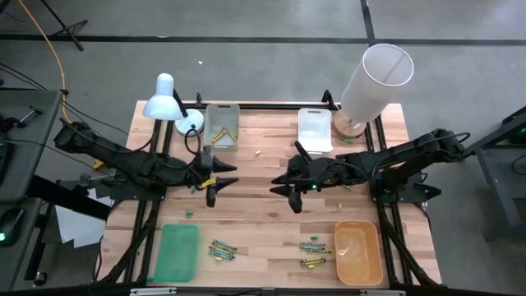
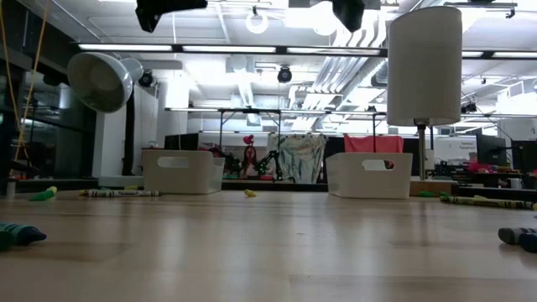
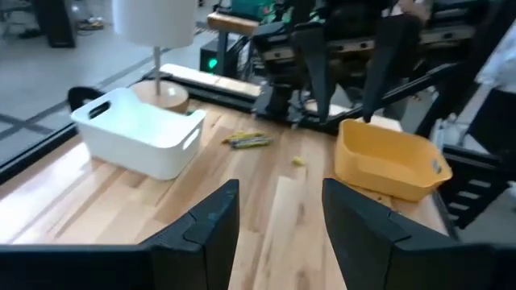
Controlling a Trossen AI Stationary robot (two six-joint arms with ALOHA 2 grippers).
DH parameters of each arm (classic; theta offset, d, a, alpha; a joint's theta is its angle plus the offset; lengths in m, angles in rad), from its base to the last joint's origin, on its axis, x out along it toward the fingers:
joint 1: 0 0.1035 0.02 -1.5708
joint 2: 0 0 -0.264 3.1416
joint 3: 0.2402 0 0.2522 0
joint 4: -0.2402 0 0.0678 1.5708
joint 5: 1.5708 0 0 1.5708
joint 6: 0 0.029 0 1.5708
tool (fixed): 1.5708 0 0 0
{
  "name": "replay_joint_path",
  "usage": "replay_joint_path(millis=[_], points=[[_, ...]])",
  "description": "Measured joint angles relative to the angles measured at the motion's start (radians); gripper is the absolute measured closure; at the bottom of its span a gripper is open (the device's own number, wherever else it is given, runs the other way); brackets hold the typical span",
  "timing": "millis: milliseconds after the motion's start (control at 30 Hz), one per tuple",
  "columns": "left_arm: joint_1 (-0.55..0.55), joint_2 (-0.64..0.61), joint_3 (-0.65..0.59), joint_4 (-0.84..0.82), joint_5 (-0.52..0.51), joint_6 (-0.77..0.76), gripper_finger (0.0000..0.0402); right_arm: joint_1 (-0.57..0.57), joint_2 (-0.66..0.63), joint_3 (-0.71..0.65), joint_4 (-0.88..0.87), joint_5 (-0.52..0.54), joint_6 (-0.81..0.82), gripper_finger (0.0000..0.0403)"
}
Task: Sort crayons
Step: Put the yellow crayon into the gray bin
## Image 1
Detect cylinder shade lamp wooden base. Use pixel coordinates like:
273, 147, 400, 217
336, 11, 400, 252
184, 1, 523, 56
331, 43, 415, 140

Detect white paper sheets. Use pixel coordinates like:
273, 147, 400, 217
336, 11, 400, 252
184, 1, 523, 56
54, 187, 113, 250

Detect silver bracket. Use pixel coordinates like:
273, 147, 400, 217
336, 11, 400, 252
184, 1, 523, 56
359, 289, 406, 296
129, 287, 178, 296

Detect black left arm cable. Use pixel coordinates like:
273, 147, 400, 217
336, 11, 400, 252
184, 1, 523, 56
183, 126, 203, 156

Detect black tripod stand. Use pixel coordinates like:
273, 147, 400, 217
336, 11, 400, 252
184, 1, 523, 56
39, 0, 90, 53

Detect green plastic tray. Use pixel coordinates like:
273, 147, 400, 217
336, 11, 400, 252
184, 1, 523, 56
154, 224, 201, 284

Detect orange cable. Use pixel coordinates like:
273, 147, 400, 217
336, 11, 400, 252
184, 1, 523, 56
18, 0, 73, 124

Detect black support beam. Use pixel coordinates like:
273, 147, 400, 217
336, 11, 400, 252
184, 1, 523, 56
26, 175, 113, 221

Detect grey desk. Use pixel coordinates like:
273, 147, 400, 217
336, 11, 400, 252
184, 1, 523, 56
0, 197, 42, 293
0, 89, 63, 202

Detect white plastic bin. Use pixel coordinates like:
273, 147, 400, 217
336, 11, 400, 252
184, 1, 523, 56
298, 108, 334, 154
204, 103, 242, 151

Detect black side table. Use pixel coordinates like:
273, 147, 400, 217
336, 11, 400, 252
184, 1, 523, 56
463, 105, 526, 229

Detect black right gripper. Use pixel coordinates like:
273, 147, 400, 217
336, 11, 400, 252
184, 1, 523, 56
269, 154, 332, 215

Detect white gooseneck desk lamp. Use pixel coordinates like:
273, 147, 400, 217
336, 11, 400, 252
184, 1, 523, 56
142, 72, 205, 137

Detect orange plastic tray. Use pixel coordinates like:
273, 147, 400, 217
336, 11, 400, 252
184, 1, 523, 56
333, 220, 384, 287

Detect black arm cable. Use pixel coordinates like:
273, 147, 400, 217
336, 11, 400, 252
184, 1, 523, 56
183, 126, 203, 156
293, 141, 312, 163

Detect metal clamp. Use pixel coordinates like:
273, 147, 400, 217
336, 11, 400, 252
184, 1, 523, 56
18, 105, 43, 125

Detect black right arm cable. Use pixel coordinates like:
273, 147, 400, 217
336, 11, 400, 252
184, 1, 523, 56
293, 141, 312, 163

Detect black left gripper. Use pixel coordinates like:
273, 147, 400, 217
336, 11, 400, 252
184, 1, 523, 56
193, 146, 240, 209

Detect black computer mouse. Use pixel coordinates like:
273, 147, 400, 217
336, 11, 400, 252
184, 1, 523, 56
0, 207, 25, 247

